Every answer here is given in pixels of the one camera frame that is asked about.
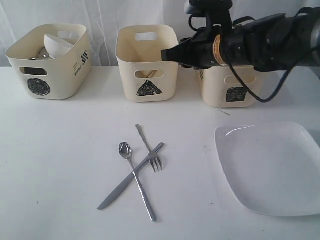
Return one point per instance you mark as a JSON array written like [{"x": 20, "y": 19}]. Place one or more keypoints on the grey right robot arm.
[{"x": 272, "y": 43}]

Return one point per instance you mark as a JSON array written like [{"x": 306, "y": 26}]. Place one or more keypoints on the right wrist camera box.
[{"x": 216, "y": 12}]

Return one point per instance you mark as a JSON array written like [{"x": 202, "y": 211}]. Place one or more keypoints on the stainless steel fork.
[{"x": 153, "y": 157}]

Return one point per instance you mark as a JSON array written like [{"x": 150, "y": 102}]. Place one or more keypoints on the white square plate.
[{"x": 273, "y": 169}]

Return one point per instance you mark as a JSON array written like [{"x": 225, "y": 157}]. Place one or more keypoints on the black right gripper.
[{"x": 193, "y": 52}]

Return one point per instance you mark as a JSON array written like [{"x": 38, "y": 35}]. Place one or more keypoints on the stainless steel mug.
[{"x": 33, "y": 71}]

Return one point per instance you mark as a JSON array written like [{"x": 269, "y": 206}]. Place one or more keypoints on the stainless steel knife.
[{"x": 117, "y": 192}]

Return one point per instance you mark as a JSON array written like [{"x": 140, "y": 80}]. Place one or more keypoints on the white ceramic bowl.
[{"x": 55, "y": 46}]

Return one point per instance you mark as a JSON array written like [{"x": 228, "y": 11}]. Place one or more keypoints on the stainless steel spoon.
[{"x": 126, "y": 152}]

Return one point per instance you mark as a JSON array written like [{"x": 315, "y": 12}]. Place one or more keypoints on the cream bin with black square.
[{"x": 221, "y": 89}]

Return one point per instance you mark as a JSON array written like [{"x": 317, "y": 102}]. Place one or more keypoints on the cream bin with black circle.
[{"x": 65, "y": 74}]

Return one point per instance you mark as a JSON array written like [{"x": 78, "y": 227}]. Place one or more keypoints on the cream bin with black triangle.
[{"x": 138, "y": 48}]

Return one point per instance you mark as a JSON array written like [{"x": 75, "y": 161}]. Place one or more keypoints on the stainless steel bowl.
[{"x": 43, "y": 54}]

